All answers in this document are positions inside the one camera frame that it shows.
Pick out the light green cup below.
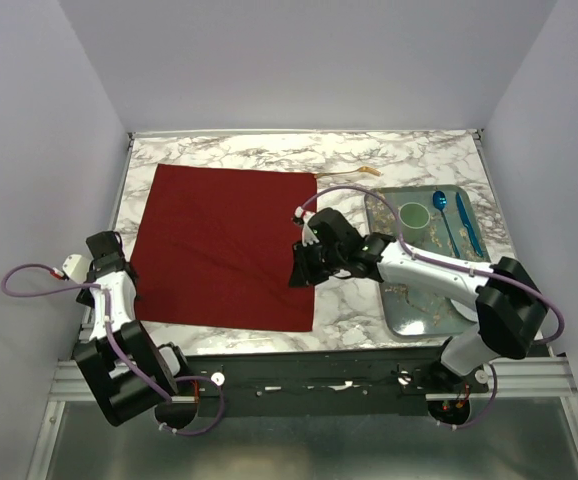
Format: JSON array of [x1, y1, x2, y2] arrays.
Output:
[[398, 202, 430, 243]]

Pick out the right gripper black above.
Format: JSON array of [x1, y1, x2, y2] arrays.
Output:
[[287, 237, 344, 288]]

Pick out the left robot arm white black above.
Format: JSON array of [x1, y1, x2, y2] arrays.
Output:
[[74, 231, 191, 426]]

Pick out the gold fork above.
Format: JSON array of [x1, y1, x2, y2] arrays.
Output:
[[314, 166, 382, 179]]

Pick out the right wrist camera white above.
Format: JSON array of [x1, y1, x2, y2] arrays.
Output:
[[293, 206, 319, 246]]

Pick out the dark red cloth napkin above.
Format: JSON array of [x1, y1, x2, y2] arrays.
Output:
[[131, 165, 317, 332]]

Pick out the pale blue small plate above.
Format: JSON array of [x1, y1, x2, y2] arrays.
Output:
[[450, 299, 478, 323]]

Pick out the blue metallic knife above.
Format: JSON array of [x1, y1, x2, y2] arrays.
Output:
[[455, 192, 484, 258]]

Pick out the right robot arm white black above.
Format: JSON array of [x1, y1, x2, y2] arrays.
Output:
[[289, 207, 547, 392]]

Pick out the blue metallic spoon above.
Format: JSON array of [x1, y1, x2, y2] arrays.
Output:
[[432, 190, 460, 258]]

